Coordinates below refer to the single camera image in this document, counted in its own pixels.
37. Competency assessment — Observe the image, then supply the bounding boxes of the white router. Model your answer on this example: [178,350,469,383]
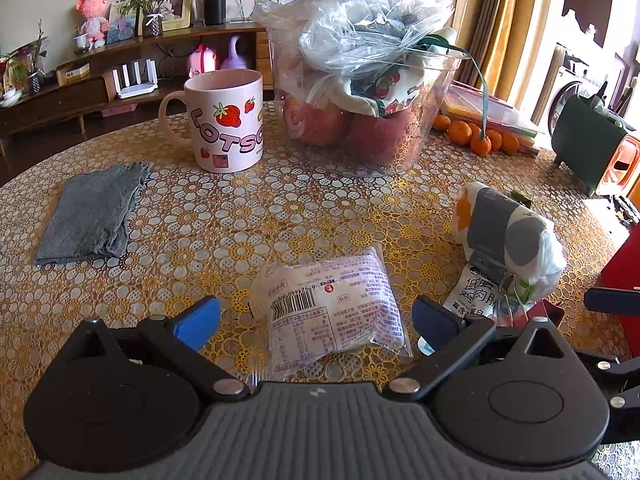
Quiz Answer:
[111,58,160,100]

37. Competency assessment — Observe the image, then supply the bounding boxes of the small photo frame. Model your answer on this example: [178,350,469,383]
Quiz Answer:
[107,0,138,43]

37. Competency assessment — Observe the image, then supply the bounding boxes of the clear bun snack packet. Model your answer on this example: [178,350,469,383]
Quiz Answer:
[248,242,413,381]

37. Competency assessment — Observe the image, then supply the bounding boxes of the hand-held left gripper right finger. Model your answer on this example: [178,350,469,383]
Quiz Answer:
[382,296,571,401]

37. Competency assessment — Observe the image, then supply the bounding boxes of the grey cloth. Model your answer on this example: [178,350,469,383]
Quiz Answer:
[34,162,151,267]

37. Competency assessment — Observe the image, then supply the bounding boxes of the grass plant in dark vase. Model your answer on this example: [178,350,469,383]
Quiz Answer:
[112,0,186,38]

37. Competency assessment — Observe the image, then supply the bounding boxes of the large photo frame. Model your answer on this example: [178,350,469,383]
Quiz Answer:
[157,0,195,31]

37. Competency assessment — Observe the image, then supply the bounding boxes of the printed fabric bag green ribbon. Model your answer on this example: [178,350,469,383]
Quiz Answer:
[345,27,491,141]

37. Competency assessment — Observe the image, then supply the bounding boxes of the pink toy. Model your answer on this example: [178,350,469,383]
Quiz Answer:
[187,44,220,78]

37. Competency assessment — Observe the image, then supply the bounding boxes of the dark wooden television cabinet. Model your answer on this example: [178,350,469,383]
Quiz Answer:
[0,22,273,153]

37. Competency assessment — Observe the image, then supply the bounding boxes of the red and white cardboard box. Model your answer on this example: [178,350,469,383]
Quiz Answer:
[597,222,640,358]

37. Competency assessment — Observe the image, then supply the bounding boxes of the flat clear plastic box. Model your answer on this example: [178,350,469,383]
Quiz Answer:
[442,82,545,157]

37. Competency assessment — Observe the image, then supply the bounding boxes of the pink plush doll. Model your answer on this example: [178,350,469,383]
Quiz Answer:
[75,0,111,51]

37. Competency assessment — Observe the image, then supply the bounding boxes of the white and green plastic bag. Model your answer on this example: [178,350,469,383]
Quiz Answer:
[454,181,568,306]

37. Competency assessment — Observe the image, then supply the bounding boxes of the small plant in dark pot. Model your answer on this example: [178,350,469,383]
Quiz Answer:
[0,22,51,97]

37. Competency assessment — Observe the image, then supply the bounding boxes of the golden curtain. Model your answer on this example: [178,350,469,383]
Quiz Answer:
[457,0,526,98]

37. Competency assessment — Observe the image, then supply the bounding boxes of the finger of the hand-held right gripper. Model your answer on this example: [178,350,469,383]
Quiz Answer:
[584,287,640,317]
[570,349,640,443]

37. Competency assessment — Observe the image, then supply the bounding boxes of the pink strawberry print mug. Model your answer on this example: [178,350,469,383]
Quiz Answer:
[158,68,264,174]

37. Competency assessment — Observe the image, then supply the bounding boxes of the red apple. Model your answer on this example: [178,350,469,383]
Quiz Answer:
[282,97,351,148]
[347,107,423,166]

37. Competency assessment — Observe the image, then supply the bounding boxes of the purple toy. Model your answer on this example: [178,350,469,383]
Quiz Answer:
[220,35,248,71]

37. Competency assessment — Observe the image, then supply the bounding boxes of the light wooden drawer cabinet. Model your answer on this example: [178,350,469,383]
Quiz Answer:
[255,30,275,88]

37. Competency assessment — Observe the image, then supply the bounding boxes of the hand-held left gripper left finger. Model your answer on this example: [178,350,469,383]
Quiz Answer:
[70,296,249,402]

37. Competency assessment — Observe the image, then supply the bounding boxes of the white sausage snack packet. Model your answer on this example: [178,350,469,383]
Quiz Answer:
[442,264,503,322]

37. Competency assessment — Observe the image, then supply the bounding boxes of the black speaker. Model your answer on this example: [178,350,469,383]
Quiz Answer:
[203,0,227,26]

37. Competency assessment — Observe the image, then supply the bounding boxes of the green and orange desktop bin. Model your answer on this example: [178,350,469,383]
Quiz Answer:
[551,94,640,198]

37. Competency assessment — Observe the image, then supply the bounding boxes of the pink binder clip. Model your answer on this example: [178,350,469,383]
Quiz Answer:
[497,267,567,330]

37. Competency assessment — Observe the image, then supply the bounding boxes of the clear plastic bag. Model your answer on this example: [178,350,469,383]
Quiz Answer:
[252,0,456,78]

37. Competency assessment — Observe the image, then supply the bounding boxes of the clear plastic container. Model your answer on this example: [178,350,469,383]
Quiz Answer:
[267,30,463,178]

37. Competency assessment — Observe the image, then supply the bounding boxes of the washing machine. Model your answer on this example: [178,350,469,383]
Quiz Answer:
[530,42,626,137]

